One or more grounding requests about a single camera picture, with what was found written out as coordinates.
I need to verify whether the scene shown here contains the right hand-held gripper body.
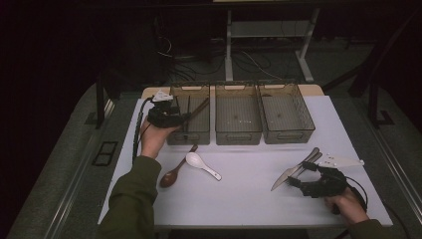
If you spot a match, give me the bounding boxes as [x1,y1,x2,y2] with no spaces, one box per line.
[300,152,365,199]

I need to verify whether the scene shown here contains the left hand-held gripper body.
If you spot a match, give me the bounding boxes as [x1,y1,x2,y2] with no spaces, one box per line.
[146,90,182,128]

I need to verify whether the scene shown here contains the smoky clear plastic bin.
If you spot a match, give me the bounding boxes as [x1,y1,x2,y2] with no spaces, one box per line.
[162,83,211,146]
[257,81,317,145]
[214,83,263,146]

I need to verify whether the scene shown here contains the white ceramic spoon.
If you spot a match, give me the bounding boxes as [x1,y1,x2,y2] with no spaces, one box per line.
[185,151,223,182]

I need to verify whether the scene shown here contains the brown wooden spoon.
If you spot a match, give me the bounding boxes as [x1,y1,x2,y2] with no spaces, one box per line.
[159,143,199,189]

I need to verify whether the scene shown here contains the person's right hand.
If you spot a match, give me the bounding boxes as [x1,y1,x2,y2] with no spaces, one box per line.
[323,187,370,227]

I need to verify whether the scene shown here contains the silver table knife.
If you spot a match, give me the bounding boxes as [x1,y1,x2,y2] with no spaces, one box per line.
[270,146,321,192]

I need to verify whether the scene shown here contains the white table mat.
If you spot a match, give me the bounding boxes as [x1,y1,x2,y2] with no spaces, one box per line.
[98,95,394,230]

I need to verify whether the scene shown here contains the black metal stand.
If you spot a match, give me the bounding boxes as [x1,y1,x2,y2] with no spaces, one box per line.
[366,78,396,129]
[95,71,120,130]

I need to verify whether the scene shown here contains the white metal stand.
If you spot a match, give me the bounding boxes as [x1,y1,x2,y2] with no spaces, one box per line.
[224,8,321,84]

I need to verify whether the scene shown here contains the left hand-held gripper cable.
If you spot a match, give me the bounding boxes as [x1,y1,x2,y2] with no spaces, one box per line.
[131,96,157,165]

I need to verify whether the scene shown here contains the hand-held gripper cable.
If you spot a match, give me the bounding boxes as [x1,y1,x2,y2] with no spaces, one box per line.
[344,175,369,213]
[131,96,157,165]

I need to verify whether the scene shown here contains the right hand-held gripper cable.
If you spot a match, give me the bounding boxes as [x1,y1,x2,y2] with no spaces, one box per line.
[344,175,369,213]

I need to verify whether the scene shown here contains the cables on floor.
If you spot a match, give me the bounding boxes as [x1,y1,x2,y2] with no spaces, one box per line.
[155,33,287,83]

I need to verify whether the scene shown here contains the silver metal rail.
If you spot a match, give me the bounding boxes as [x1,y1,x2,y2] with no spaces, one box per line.
[43,99,115,239]
[361,109,422,217]

